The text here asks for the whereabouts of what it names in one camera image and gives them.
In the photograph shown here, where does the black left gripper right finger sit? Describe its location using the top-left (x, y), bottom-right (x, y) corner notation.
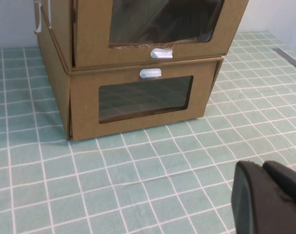
top-left (262, 159), bottom-right (296, 205)

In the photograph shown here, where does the white tape strip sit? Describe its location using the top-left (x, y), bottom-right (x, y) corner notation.
top-left (34, 0), bottom-right (53, 34)

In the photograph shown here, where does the green white checked tablecloth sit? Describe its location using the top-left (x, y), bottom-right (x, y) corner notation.
top-left (0, 31), bottom-right (296, 234)

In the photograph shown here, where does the cardboard drawer with torn window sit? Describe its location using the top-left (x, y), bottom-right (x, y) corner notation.
top-left (72, 0), bottom-right (250, 69)

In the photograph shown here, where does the lower cardboard drawer box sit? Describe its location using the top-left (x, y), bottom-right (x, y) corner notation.
top-left (37, 31), bottom-right (225, 141)

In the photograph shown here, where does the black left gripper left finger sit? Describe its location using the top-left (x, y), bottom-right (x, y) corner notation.
top-left (230, 160), bottom-right (296, 234)

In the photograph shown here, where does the cardboard shoe box shell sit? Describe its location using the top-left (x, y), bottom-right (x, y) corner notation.
top-left (35, 0), bottom-right (227, 74)

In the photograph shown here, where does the cardboard drawer with intact window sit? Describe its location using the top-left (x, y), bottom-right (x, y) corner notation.
top-left (69, 58), bottom-right (219, 142)

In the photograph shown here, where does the white plastic drawer handle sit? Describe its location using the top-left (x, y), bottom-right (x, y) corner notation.
top-left (150, 48), bottom-right (174, 59)
top-left (139, 68), bottom-right (162, 79)

